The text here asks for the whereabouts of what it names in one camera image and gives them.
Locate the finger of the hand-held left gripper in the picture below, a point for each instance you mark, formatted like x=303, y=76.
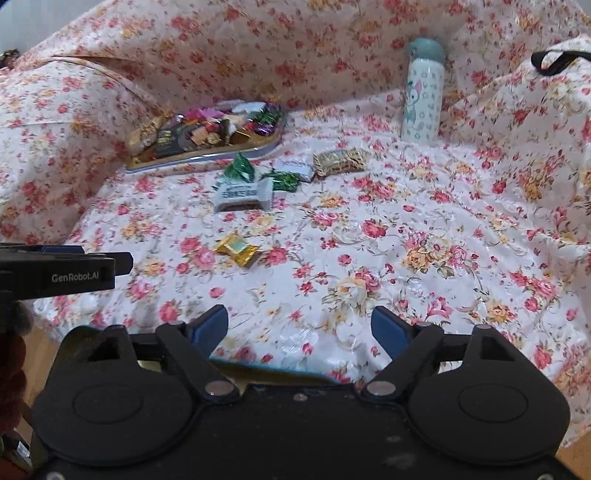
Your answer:
x=123, y=264
x=55, y=250

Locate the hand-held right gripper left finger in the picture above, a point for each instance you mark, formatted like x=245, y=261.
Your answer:
x=212, y=330

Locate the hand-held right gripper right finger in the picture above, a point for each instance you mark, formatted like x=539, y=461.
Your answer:
x=390, y=330

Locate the white bar packet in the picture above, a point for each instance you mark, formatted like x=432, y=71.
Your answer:
x=242, y=194

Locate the gold tray with blue rim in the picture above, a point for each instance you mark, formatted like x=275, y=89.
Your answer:
x=207, y=154

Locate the green foil candy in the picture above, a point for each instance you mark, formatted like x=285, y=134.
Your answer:
x=240, y=169
x=282, y=181

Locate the gold foil candy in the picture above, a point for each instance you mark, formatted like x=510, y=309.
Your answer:
x=236, y=249

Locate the floral sofa cover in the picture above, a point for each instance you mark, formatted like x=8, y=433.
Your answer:
x=392, y=240

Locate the black cracker packet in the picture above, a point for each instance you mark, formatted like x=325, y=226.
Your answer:
x=168, y=138

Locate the pile of assorted snack packets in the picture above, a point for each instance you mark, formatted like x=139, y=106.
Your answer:
x=221, y=122

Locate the gold patterned packet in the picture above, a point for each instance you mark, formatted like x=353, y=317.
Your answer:
x=338, y=161

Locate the small white packet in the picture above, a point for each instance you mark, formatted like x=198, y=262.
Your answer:
x=295, y=169

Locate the dark small object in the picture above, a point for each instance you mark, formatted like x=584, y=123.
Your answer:
x=7, y=57

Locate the white cartoon print bottle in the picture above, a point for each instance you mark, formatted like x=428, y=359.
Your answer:
x=421, y=101

